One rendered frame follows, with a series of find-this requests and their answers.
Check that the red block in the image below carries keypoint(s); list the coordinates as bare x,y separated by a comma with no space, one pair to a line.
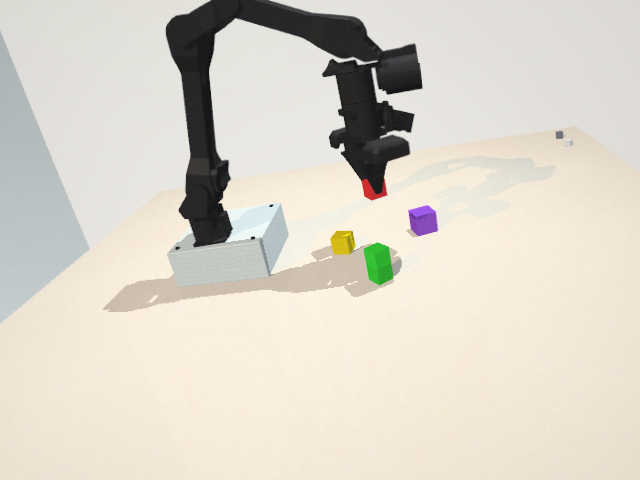
369,192

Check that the purple cube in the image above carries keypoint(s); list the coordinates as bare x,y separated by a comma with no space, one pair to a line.
423,220

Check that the green block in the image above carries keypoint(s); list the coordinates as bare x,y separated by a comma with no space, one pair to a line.
380,276
377,255

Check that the yellow square block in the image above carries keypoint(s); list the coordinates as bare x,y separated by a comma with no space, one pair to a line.
342,242

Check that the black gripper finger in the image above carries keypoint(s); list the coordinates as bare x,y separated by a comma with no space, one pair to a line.
374,173
352,160

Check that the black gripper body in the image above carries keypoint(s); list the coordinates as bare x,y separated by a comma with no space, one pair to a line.
363,130

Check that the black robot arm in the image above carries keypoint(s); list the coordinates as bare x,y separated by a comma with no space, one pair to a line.
191,44

